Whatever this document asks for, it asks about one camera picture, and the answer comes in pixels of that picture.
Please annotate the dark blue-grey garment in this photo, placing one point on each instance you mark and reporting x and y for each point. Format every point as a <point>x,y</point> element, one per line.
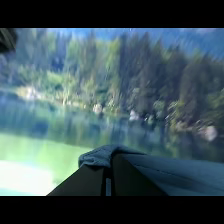
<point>186,176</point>

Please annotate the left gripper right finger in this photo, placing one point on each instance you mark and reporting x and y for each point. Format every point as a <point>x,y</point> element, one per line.
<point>131,180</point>

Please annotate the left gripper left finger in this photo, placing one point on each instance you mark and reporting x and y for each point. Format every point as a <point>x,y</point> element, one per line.
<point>87,182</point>

